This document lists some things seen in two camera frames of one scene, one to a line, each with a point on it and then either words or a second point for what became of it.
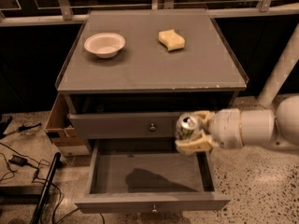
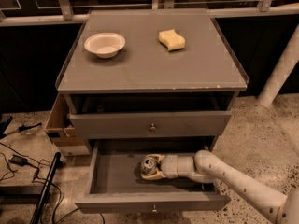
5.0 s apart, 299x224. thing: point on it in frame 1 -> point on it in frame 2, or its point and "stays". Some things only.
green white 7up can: [187, 125] -> [148, 166]
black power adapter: [18, 160] stays
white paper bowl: [106, 45] stays
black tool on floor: [24, 127] stays
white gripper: [224, 128] -> [170, 166]
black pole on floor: [43, 196] stays
